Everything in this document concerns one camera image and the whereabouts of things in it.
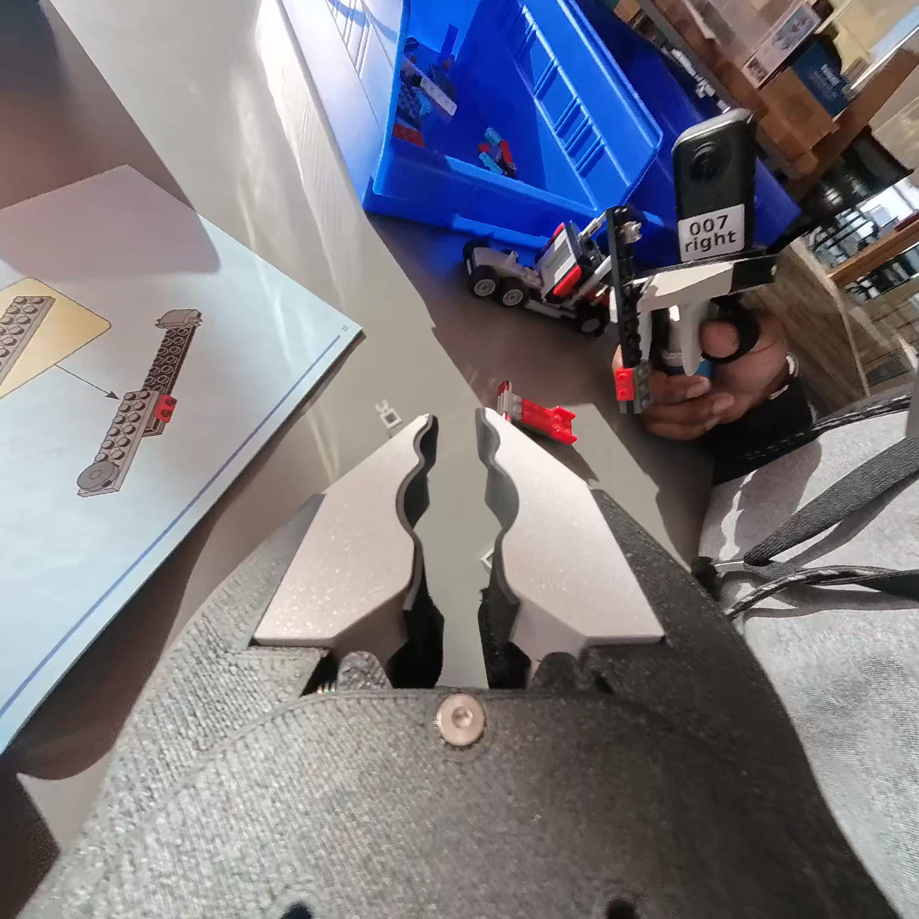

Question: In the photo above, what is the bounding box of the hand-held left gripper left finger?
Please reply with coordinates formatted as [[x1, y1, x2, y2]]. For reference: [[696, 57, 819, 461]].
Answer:
[[251, 414, 439, 676]]

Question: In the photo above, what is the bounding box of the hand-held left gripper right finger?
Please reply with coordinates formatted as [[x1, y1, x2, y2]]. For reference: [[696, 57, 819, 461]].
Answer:
[[475, 408, 666, 676]]

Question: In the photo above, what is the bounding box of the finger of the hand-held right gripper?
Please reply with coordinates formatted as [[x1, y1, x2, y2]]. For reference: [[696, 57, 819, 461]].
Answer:
[[632, 262, 735, 315]]

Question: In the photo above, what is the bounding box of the black toy brick beam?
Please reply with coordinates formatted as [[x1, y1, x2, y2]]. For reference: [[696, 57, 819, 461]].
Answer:
[[606, 204, 650, 416]]

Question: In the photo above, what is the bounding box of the person's right forearm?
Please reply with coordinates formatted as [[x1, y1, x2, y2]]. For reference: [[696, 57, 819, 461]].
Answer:
[[707, 384, 818, 485]]

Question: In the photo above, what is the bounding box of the grey desk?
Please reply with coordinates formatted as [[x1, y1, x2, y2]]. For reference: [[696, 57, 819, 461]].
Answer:
[[0, 0, 726, 863]]

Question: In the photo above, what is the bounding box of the person's right hand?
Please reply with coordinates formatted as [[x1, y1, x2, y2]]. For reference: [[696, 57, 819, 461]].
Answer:
[[612, 314, 792, 440]]

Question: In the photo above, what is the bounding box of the toy brick truck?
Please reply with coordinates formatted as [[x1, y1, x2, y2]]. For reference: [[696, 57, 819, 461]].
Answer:
[[463, 219, 633, 338]]

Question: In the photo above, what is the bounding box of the small red brick assembly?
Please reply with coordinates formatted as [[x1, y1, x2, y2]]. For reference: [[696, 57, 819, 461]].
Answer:
[[497, 381, 577, 448]]

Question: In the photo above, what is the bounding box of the light blue instruction booklet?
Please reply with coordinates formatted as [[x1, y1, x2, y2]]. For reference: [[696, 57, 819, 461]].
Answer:
[[0, 165, 363, 755]]

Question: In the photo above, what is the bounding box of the storage shelf with boxes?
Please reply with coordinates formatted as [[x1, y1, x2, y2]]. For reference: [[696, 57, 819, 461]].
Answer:
[[610, 0, 919, 188]]

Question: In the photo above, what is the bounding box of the pile of loose toy bricks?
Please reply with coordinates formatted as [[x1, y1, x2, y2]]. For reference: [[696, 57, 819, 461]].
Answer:
[[393, 25, 519, 180]]

